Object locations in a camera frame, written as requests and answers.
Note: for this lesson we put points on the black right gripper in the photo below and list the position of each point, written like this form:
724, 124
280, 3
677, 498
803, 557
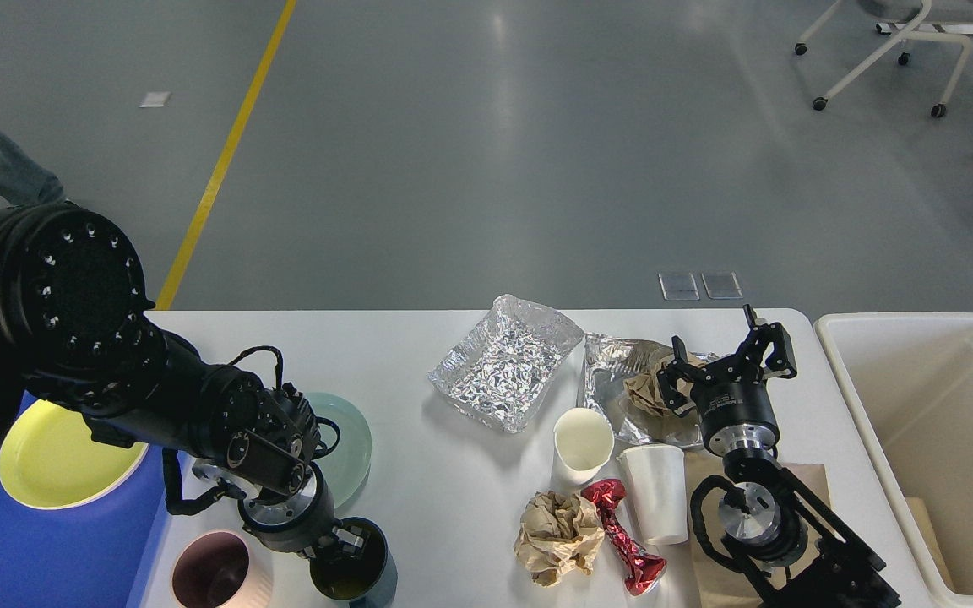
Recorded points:
738, 414

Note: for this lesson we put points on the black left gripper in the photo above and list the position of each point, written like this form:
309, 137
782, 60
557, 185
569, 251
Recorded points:
304, 524

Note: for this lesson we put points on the dark teal cup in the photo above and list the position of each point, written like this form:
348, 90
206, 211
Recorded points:
370, 582

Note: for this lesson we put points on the mint green plate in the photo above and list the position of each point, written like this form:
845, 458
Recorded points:
347, 466

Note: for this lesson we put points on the pink ribbed mug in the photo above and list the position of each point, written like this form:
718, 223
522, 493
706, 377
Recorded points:
221, 569

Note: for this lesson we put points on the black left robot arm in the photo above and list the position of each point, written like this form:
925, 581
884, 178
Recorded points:
74, 332

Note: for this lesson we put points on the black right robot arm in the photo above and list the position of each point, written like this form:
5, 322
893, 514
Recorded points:
757, 518

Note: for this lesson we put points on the crumpled brown paper on foil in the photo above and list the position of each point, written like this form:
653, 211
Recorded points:
644, 389

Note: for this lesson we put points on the flat foil sheet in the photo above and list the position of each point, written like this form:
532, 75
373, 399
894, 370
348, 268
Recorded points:
608, 361

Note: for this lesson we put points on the white paper cup inverted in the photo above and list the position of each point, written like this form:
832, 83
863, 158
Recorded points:
655, 478

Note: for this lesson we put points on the white paper cup upright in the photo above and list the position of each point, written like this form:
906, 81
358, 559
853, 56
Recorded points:
583, 441

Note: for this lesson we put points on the crumpled brown paper ball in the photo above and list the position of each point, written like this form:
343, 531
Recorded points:
558, 534

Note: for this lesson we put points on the brown paper bag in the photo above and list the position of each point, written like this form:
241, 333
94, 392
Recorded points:
717, 586

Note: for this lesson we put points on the red foil wrapper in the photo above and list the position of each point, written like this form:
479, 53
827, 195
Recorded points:
643, 568

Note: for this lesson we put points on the beige plastic bin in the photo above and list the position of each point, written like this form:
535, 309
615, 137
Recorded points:
907, 378

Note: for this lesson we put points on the crumpled foil tray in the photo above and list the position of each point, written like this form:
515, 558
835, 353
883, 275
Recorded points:
500, 372

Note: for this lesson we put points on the yellow plate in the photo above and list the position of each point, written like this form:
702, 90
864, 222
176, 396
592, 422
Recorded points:
49, 461

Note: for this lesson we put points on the blue plastic tray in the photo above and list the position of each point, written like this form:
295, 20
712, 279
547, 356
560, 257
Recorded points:
80, 557

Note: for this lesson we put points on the white rolling chair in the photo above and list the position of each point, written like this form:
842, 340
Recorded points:
899, 26

